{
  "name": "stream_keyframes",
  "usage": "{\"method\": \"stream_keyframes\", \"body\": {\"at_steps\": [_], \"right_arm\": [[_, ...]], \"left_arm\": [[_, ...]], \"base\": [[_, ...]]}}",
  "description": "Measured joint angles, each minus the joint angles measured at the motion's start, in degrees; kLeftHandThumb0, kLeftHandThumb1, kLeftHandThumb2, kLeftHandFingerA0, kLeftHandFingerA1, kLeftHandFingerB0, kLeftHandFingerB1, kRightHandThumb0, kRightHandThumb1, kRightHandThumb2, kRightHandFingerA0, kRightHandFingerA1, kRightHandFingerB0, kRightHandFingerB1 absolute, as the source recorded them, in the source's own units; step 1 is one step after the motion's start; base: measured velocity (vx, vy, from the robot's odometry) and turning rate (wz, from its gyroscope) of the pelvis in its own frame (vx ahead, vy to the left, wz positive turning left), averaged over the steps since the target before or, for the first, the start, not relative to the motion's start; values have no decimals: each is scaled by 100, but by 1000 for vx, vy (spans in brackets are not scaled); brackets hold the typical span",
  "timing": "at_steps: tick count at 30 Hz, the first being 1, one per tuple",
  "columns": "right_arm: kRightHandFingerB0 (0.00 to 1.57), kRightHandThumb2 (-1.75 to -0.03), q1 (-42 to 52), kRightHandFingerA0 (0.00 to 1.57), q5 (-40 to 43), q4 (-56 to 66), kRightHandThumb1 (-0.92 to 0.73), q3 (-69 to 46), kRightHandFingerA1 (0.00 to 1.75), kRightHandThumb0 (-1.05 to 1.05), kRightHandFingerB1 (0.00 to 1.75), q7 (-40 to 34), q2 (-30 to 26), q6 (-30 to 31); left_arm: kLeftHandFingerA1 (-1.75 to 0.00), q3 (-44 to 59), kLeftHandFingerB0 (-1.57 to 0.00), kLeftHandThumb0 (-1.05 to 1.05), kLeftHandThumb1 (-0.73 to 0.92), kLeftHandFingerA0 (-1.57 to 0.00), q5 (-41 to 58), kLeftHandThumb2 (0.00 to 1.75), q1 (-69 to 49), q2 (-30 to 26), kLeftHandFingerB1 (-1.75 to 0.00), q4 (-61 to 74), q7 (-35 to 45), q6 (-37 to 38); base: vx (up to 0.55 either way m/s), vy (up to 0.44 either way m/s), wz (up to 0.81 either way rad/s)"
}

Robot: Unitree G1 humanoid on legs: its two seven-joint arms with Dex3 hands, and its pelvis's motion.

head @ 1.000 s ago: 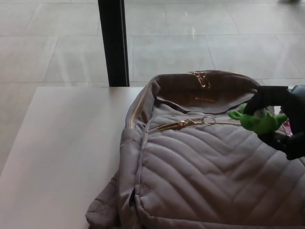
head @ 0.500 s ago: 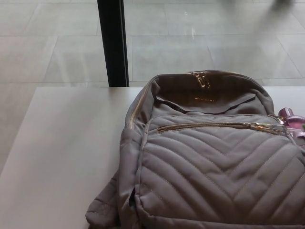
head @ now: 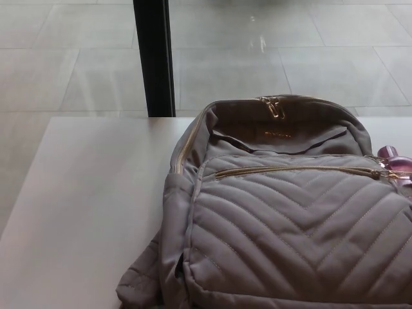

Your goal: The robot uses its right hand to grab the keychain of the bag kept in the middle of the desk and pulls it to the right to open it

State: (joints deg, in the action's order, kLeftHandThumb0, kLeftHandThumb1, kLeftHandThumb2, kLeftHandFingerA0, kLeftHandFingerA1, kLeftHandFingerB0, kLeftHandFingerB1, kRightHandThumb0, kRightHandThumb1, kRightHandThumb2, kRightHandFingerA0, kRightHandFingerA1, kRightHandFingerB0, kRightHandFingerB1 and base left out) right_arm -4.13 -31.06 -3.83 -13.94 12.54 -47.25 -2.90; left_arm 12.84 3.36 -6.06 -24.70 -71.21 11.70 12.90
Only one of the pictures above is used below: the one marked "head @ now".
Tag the black window frame post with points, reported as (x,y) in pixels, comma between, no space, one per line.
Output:
(154,58)

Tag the pink plastic water bottle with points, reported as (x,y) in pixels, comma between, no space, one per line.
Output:
(397,159)

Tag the grey quilted backpack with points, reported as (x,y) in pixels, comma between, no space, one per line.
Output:
(289,231)

